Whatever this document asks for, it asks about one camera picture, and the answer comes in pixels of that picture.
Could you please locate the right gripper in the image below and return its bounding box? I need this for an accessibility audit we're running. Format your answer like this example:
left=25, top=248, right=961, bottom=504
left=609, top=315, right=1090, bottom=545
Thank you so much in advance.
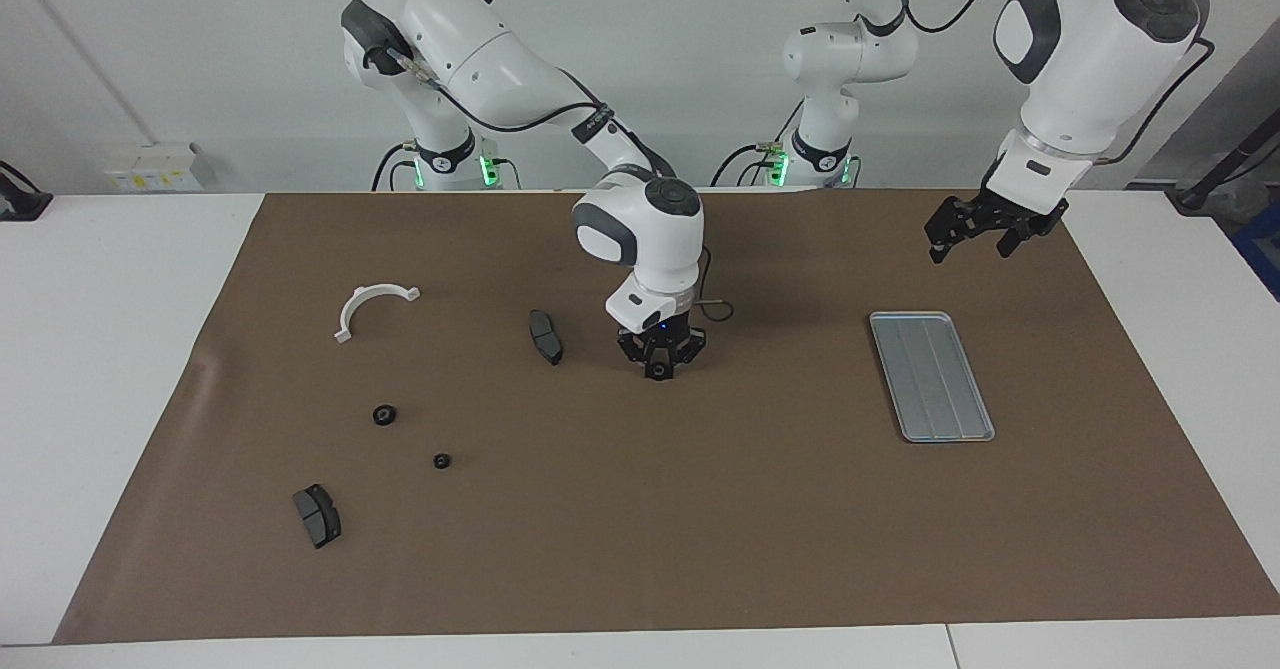
left=616, top=312, right=708, bottom=381

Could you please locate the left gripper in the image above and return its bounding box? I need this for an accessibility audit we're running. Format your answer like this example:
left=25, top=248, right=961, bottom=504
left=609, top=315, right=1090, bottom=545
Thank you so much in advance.
left=924, top=184, right=1070, bottom=266

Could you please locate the silver metal tray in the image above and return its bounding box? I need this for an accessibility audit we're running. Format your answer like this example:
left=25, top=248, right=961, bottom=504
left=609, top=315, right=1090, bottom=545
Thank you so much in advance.
left=868, top=311, right=997, bottom=445

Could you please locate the black brake pad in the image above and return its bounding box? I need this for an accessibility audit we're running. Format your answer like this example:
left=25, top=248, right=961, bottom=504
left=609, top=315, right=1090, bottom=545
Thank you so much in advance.
left=527, top=309, right=565, bottom=367
left=291, top=484, right=343, bottom=550

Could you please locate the black stand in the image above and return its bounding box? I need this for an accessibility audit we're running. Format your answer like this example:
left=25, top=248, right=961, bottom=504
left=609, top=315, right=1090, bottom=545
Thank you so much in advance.
left=1165, top=112, right=1280, bottom=217
left=0, top=160, right=54, bottom=223

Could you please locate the blue crate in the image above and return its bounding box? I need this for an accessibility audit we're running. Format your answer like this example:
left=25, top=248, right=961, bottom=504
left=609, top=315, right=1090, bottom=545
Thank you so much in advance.
left=1230, top=197, right=1280, bottom=302

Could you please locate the white curved bracket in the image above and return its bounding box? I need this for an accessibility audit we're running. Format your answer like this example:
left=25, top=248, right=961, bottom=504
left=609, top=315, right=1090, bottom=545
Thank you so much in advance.
left=334, top=284, right=422, bottom=344

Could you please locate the white wall socket box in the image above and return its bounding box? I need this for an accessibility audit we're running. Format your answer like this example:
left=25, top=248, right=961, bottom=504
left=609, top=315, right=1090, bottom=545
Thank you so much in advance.
left=104, top=141, right=217, bottom=194

